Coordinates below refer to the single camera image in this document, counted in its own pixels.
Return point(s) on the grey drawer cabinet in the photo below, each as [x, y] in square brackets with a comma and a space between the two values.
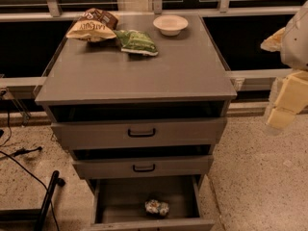
[187, 68]

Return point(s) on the black top drawer handle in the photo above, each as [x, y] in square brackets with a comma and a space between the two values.
[141, 134]

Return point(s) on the black drawer handle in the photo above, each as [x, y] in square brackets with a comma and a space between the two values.
[141, 134]
[141, 169]

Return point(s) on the green chip bag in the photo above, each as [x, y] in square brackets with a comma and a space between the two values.
[136, 42]

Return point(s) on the brown yellow chip bag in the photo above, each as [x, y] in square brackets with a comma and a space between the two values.
[94, 25]

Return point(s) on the grey drawer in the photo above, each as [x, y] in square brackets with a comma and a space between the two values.
[119, 205]
[105, 125]
[117, 162]

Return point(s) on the bottom grey drawer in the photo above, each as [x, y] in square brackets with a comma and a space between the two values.
[119, 205]

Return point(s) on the metal window railing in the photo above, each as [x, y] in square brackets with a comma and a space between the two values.
[253, 71]

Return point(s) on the white bowl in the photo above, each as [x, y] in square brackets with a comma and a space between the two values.
[170, 25]

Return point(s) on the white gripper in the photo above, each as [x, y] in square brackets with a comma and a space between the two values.
[296, 45]

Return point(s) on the middle grey drawer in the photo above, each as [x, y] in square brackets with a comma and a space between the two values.
[117, 162]

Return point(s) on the top grey drawer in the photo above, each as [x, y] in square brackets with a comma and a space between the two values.
[105, 125]

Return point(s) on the black middle drawer handle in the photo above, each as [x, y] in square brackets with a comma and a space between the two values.
[141, 169]

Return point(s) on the black stand leg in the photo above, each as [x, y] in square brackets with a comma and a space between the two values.
[37, 216]

